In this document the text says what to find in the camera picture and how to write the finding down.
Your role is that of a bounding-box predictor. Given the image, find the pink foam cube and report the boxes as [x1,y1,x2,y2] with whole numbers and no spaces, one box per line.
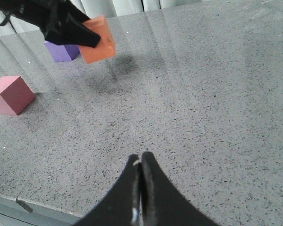
[0,76,35,115]

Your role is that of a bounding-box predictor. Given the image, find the purple foam cube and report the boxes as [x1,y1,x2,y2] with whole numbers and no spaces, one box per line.
[44,41,80,62]

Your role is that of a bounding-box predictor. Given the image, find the orange foam cube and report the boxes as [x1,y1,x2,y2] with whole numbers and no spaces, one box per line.
[78,15,116,64]

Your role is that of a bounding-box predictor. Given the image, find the grey-green curtain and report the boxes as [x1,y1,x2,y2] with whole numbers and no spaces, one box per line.
[0,0,197,37]

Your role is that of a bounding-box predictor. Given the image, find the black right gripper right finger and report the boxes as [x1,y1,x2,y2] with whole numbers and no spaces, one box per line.
[141,152,217,226]

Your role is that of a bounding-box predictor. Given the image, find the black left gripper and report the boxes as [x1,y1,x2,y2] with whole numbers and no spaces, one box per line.
[0,0,101,48]

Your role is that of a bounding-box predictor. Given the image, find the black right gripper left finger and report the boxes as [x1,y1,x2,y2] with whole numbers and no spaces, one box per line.
[75,154,140,226]

